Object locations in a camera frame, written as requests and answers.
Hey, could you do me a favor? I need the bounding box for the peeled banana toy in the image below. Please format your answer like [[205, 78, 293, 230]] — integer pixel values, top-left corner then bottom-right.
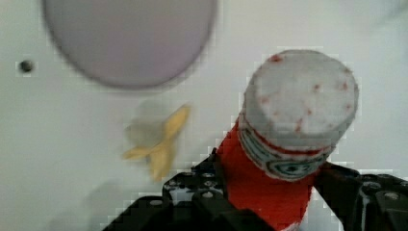
[[122, 104, 191, 181]]

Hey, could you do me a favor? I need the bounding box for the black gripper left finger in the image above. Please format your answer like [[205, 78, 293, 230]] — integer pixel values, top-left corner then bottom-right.
[[102, 151, 275, 231]]

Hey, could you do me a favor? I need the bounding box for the red ketchup bottle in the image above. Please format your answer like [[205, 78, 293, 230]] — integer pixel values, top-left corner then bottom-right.
[[217, 50, 359, 231]]

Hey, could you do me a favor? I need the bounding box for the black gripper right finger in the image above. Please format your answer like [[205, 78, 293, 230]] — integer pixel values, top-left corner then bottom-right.
[[314, 163, 408, 231]]

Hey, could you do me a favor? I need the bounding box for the lilac round plate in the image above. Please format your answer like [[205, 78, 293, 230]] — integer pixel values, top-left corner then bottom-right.
[[40, 0, 217, 89]]

